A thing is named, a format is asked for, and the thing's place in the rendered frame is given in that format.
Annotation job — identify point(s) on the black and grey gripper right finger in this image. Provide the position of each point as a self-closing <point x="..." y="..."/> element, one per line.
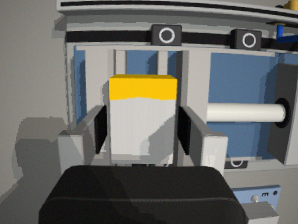
<point x="205" y="147"/>

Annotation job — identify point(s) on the grey block with yellow end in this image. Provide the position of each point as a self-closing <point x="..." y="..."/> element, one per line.
<point x="142" y="118"/>

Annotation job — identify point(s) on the grey block with blue end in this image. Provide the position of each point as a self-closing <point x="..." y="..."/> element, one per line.
<point x="260" y="213"/>

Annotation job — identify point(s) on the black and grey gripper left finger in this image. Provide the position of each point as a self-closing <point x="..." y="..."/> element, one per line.
<point x="79" y="146"/>

